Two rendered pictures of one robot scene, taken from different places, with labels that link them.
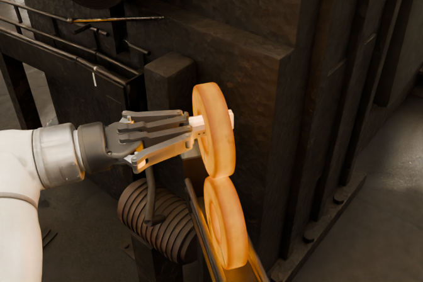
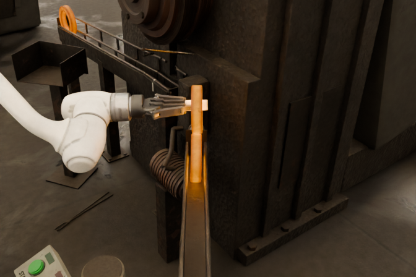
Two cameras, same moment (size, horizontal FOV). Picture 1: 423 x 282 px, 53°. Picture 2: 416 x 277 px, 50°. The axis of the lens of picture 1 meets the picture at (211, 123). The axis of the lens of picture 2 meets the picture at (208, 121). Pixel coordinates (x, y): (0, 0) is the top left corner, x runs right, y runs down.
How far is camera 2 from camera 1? 0.77 m
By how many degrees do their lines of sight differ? 13
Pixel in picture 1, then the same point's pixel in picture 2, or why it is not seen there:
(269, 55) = (244, 80)
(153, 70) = (183, 82)
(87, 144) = (134, 102)
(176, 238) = (177, 180)
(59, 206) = (117, 178)
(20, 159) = (104, 102)
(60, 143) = (122, 99)
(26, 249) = (99, 136)
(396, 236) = (358, 245)
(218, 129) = (194, 104)
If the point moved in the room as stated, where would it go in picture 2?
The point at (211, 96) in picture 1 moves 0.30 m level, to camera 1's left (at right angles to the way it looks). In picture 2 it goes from (195, 89) to (104, 76)
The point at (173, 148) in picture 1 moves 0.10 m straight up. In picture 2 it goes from (173, 111) to (173, 81)
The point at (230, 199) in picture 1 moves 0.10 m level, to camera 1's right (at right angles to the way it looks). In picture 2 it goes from (197, 142) to (229, 147)
